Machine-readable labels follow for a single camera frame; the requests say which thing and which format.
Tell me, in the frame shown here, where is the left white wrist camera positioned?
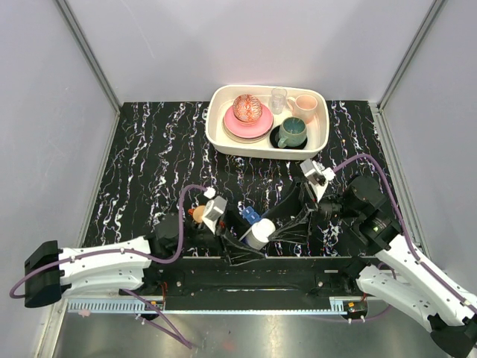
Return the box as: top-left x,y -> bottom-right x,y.
202,187 -> 227,233

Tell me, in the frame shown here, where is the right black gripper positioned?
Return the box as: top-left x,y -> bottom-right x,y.
264,176 -> 361,245

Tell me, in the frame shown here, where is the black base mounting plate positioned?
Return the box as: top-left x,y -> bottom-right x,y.
139,257 -> 378,311

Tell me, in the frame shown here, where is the cream plate under pink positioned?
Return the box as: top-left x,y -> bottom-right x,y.
222,125 -> 269,144

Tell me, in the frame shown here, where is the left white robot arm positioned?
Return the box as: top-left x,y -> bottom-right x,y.
23,206 -> 275,308

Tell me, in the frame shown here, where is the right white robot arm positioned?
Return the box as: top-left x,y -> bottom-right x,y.
264,176 -> 476,357

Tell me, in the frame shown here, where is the white slotted cable duct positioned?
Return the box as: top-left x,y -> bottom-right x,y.
66,299 -> 346,315

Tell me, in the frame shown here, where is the clear drinking glass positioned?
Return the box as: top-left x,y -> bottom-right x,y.
270,87 -> 287,115

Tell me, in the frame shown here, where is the black saucer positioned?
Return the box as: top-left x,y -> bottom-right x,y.
269,126 -> 308,150

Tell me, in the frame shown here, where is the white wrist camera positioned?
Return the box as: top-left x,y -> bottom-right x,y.
202,187 -> 227,233
300,159 -> 335,202

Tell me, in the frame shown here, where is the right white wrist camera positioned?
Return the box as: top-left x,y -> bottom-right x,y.
300,159 -> 335,202

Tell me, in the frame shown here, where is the white rectangular dish tub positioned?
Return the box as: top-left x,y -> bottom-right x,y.
205,85 -> 330,160

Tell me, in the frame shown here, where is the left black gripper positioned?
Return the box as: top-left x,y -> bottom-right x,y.
178,206 -> 268,266

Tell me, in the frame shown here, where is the white pill bottle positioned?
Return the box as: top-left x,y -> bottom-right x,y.
241,219 -> 276,251

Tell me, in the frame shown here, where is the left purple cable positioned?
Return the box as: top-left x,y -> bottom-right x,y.
9,184 -> 195,350

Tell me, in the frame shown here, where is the pink ceramic mug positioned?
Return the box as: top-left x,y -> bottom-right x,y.
287,94 -> 318,124

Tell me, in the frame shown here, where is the green ceramic mug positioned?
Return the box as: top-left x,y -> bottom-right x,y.
277,117 -> 307,148

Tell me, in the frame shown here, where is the orange patterned bowl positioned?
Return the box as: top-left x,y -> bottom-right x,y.
233,94 -> 262,125

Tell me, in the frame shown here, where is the blue pill organizer box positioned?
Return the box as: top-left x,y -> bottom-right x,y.
241,206 -> 262,226

